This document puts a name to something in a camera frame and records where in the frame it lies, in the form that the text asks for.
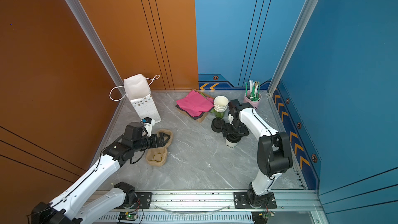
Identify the pink straw holder cup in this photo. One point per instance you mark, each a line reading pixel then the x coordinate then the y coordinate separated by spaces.
pixel 255 103

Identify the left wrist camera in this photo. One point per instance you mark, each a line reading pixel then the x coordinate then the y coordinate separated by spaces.
pixel 148 124

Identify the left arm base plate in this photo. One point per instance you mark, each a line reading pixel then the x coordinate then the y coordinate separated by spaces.
pixel 140 200

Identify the beige pulp cup carrier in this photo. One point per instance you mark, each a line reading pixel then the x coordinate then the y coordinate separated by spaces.
pixel 157 156

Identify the white takeout coffee cup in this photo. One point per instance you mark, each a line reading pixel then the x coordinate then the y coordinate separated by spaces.
pixel 231 144

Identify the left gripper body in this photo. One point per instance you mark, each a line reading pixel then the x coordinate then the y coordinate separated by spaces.
pixel 147 142

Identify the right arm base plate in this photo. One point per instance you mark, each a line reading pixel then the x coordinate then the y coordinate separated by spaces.
pixel 250 200

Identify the aluminium front rail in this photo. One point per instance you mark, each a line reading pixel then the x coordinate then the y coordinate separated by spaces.
pixel 217 207

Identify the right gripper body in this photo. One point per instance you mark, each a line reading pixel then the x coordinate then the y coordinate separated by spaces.
pixel 237 128

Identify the green circuit board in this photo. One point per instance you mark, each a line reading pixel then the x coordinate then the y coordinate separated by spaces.
pixel 127 217

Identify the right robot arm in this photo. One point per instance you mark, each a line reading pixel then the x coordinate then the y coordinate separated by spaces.
pixel 274 156

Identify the bundle of wrapped straws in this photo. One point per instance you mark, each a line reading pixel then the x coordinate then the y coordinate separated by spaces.
pixel 254 89

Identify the stack of paper cups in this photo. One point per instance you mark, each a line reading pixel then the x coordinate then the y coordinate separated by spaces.
pixel 220 106

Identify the stack of black lids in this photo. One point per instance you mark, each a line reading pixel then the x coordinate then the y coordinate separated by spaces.
pixel 217 124

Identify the pink napkin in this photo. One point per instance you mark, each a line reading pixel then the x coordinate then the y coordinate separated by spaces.
pixel 195 104

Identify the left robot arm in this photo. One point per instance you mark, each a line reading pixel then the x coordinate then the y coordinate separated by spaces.
pixel 70 207

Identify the white paper gift bag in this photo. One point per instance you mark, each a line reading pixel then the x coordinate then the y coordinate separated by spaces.
pixel 137 91

